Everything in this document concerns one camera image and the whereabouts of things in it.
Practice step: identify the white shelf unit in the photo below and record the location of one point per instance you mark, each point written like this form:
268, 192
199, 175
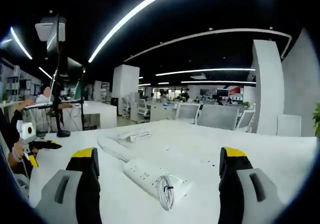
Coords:
13, 86

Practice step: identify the white office workbench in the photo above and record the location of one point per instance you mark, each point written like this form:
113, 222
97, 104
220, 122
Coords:
100, 109

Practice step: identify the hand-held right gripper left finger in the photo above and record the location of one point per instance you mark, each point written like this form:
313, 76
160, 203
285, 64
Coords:
67, 191

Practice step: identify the silver laptop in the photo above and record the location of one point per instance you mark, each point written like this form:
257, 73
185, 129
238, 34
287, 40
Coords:
40, 106

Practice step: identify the black stand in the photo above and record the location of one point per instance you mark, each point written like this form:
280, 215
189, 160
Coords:
60, 84

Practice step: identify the white leaning panel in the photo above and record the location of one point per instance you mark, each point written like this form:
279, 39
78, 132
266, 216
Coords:
288, 125

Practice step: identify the white desk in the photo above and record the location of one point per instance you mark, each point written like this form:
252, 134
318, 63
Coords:
190, 149

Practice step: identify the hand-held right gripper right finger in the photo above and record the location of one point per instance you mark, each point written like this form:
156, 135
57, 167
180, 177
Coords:
250, 191

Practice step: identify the green board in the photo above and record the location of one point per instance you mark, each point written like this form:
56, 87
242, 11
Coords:
78, 89

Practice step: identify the ceiling air conditioner unit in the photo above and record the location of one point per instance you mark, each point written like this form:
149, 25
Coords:
46, 30

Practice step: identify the white power strip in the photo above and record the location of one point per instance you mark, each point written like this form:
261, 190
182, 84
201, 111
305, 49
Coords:
145, 174

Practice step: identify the straight ceiling light strip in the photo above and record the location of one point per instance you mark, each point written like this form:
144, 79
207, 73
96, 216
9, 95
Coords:
205, 71

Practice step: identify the person's left hand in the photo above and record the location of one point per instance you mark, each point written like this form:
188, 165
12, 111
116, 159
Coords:
18, 150

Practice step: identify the green plant in white pot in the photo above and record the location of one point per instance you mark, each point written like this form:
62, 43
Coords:
317, 119

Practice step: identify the black bin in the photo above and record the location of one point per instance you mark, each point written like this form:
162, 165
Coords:
114, 105

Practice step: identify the white ceiling conduit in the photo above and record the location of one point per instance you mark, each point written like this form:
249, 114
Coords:
212, 33

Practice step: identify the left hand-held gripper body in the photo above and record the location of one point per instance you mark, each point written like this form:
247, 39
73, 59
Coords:
25, 130

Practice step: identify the long curved ceiling light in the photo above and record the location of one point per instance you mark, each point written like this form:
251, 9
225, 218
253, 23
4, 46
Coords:
135, 12

